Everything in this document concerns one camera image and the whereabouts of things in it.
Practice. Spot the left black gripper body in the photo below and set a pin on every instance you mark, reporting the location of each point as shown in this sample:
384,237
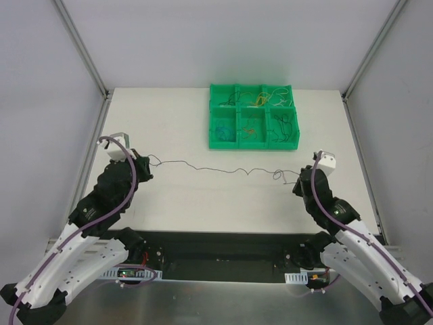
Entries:
139,166

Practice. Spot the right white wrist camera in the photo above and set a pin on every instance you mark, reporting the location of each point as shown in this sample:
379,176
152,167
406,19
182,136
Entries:
325,161

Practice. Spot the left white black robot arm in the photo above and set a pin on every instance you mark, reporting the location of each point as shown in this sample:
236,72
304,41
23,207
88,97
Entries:
43,296

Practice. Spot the aluminium frame post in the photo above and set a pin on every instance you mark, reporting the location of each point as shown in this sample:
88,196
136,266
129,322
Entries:
80,46
383,32

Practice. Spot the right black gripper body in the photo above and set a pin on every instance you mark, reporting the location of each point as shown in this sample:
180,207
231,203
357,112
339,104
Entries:
304,181

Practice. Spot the green six-compartment bin tray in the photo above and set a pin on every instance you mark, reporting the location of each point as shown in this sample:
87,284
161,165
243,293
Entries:
253,117

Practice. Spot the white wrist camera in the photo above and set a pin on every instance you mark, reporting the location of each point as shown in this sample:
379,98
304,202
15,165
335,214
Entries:
325,161
117,147

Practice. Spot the left white cable duct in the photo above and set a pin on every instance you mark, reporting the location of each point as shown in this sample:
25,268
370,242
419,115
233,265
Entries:
135,273

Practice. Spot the white cable duct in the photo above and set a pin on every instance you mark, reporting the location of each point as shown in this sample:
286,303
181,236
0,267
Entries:
135,273
300,278

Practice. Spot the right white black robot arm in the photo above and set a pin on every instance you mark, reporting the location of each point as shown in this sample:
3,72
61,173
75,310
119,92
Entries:
346,246

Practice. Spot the left aluminium frame post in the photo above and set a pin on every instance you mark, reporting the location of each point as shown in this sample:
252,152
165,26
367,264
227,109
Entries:
80,46

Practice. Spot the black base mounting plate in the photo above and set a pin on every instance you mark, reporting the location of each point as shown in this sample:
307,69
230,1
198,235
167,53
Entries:
228,257

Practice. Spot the right aluminium frame post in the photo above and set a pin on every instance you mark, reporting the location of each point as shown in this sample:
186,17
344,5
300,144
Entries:
383,32

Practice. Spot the right white cable duct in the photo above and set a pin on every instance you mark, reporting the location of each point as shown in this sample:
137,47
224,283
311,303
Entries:
300,278

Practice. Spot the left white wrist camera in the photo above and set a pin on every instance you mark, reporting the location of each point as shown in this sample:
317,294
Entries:
117,147

